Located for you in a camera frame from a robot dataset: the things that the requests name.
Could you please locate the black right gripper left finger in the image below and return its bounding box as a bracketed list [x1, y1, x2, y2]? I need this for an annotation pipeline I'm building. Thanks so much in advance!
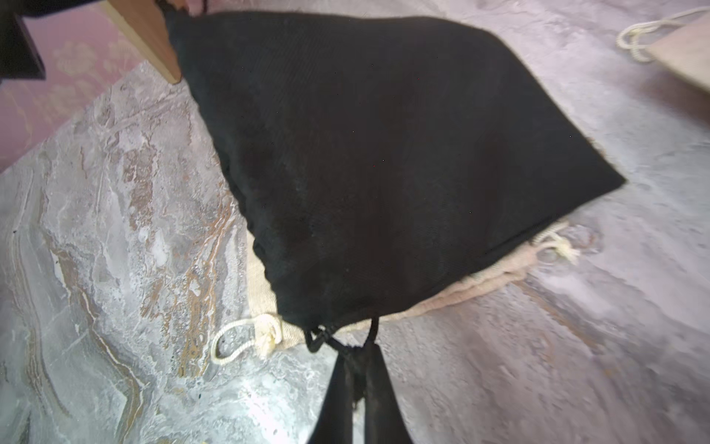
[308, 354, 354, 444]

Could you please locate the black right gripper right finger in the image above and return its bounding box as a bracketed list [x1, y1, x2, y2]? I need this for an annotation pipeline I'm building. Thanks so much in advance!
[364, 343, 413, 444]

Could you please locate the black drawstring bag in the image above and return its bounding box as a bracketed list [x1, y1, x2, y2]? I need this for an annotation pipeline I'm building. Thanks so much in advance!
[159, 2, 625, 351]

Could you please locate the beige hair dryer bag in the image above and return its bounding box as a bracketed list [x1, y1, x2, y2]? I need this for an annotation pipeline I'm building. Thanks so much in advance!
[616, 6, 709, 93]

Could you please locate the wooden two-tier shelf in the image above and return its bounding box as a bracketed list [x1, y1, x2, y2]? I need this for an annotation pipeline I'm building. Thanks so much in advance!
[101, 0, 182, 84]

